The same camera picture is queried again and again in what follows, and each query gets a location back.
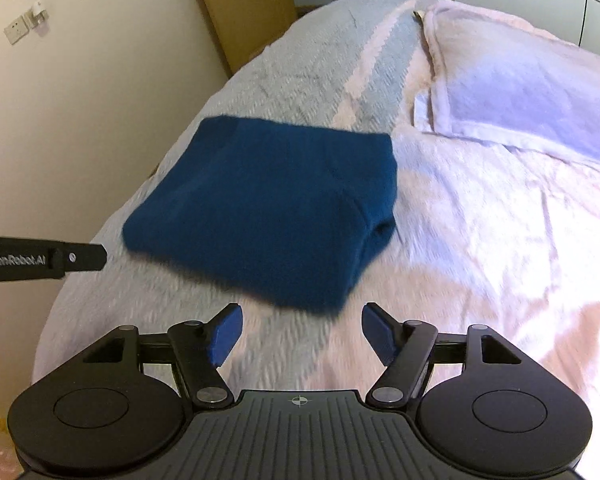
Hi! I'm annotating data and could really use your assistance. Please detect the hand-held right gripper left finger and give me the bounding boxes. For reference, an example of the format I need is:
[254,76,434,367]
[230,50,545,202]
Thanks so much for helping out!
[82,302,244,408]

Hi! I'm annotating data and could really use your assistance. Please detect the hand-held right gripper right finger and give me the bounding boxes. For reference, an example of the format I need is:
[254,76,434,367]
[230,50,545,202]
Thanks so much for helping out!
[361,302,523,408]

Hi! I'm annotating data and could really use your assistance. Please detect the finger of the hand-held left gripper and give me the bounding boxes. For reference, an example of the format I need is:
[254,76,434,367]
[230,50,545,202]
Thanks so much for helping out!
[62,242,108,273]

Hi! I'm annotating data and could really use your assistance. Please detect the blue knit sweater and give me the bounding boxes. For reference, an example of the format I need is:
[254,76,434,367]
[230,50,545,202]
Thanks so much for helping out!
[121,115,400,317]

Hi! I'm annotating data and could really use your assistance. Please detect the pink quilted bedspread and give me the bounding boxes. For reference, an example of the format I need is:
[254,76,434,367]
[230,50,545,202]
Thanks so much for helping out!
[340,5,600,466]

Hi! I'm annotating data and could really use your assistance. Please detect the white herringbone blanket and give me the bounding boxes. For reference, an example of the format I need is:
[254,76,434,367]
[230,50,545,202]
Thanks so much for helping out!
[32,0,431,396]

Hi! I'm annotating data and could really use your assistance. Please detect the pink pillow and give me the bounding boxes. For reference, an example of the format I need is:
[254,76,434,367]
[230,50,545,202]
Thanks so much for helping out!
[412,0,600,181]

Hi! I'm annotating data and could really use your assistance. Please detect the wall socket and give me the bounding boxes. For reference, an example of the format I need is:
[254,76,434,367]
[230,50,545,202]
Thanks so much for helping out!
[5,17,31,45]

